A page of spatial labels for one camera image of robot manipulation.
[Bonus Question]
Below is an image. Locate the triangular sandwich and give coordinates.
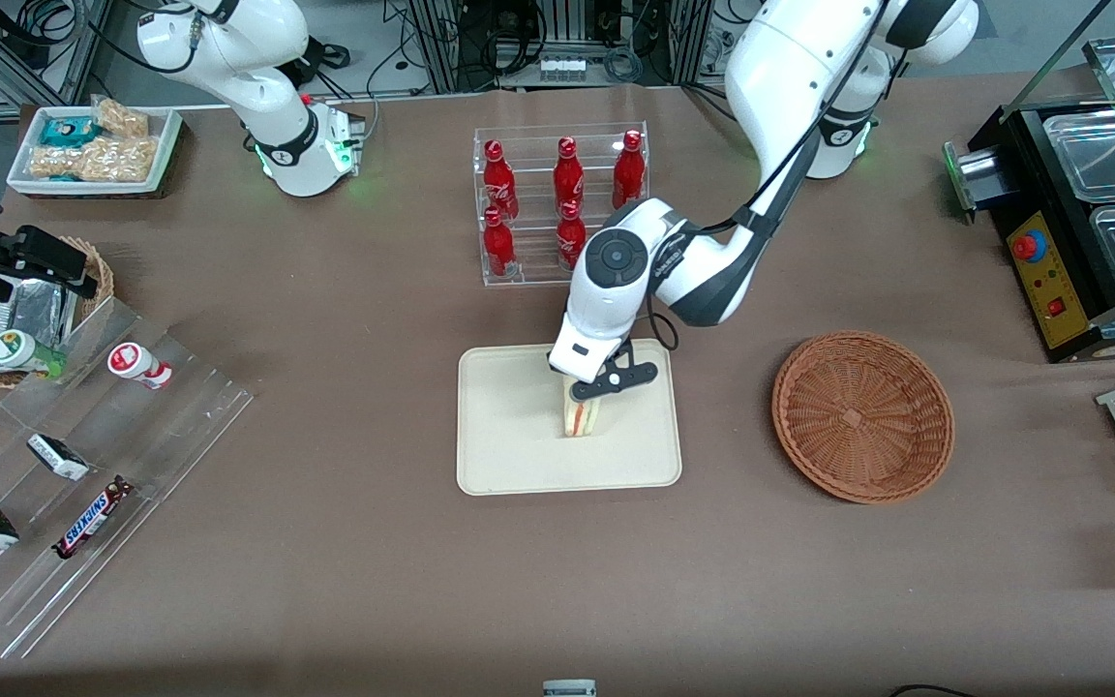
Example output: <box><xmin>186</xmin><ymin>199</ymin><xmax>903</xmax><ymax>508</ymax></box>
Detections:
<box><xmin>561</xmin><ymin>379</ymin><xmax>603</xmax><ymax>439</ymax></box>

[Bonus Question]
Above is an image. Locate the small brown wicker basket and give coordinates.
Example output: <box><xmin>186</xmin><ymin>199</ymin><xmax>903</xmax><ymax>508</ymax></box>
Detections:
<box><xmin>0</xmin><ymin>236</ymin><xmax>116</xmax><ymax>389</ymax></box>

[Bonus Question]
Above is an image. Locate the beige plastic tray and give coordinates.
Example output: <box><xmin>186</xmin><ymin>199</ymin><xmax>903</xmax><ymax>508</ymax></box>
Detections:
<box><xmin>457</xmin><ymin>339</ymin><xmax>683</xmax><ymax>497</ymax></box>

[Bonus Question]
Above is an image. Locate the white snack tray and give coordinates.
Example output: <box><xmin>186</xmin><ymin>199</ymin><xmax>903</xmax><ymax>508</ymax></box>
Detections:
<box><xmin>6</xmin><ymin>105</ymin><xmax>183</xmax><ymax>197</ymax></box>

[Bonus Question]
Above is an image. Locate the large brown wicker basket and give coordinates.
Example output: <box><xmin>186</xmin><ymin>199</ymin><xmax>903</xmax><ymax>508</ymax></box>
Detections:
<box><xmin>771</xmin><ymin>331</ymin><xmax>955</xmax><ymax>504</ymax></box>

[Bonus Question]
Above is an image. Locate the green cap yogurt bottle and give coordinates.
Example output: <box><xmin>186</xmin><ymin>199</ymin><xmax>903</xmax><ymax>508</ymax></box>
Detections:
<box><xmin>0</xmin><ymin>329</ymin><xmax>68</xmax><ymax>379</ymax></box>

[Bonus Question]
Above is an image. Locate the clear acrylic bottle rack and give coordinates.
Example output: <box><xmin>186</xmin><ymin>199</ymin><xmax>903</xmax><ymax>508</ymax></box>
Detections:
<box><xmin>473</xmin><ymin>121</ymin><xmax>650</xmax><ymax>288</ymax></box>

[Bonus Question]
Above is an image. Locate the large rice cracker pack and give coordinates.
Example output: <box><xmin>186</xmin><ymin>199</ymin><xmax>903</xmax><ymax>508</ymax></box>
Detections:
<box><xmin>29</xmin><ymin>136</ymin><xmax>158</xmax><ymax>184</ymax></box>

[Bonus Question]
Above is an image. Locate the red cola bottle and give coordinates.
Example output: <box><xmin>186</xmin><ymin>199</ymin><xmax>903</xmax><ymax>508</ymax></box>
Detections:
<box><xmin>556</xmin><ymin>201</ymin><xmax>588</xmax><ymax>273</ymax></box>
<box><xmin>554</xmin><ymin>137</ymin><xmax>586</xmax><ymax>209</ymax></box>
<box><xmin>613</xmin><ymin>131</ymin><xmax>646</xmax><ymax>208</ymax></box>
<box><xmin>483</xmin><ymin>140</ymin><xmax>520</xmax><ymax>222</ymax></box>
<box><xmin>483</xmin><ymin>208</ymin><xmax>518</xmax><ymax>280</ymax></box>

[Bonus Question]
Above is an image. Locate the teal snack packet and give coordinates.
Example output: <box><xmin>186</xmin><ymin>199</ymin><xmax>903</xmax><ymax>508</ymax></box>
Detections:
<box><xmin>40</xmin><ymin>116</ymin><xmax>100</xmax><ymax>147</ymax></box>

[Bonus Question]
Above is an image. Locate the red cap yogurt bottle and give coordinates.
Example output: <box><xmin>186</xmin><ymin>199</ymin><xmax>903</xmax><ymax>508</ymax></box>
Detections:
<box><xmin>107</xmin><ymin>342</ymin><xmax>174</xmax><ymax>391</ymax></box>

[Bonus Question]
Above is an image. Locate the small rice cracker pack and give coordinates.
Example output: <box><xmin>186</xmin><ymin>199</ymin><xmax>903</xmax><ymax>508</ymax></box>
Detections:
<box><xmin>92</xmin><ymin>97</ymin><xmax>151</xmax><ymax>139</ymax></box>

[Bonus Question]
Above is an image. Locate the clear acrylic stepped shelf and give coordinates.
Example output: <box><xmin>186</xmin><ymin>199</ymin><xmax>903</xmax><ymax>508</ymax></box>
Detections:
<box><xmin>0</xmin><ymin>295</ymin><xmax>255</xmax><ymax>660</ymax></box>

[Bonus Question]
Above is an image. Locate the snickers chocolate bar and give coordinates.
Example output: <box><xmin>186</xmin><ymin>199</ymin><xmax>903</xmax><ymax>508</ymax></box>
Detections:
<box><xmin>52</xmin><ymin>475</ymin><xmax>136</xmax><ymax>561</ymax></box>

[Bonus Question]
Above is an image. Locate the black food warmer machine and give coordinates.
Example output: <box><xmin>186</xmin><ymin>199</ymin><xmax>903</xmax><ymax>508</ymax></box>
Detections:
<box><xmin>943</xmin><ymin>34</ymin><xmax>1115</xmax><ymax>365</ymax></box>

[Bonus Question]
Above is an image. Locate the grey coiled cable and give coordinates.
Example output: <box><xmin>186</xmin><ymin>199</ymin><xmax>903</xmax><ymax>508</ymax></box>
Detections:
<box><xmin>605</xmin><ymin>45</ymin><xmax>645</xmax><ymax>84</ymax></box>

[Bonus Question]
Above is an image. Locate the aluminium frame rack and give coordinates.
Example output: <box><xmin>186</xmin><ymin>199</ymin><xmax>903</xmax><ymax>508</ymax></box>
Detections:
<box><xmin>407</xmin><ymin>0</ymin><xmax>713</xmax><ymax>94</ymax></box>

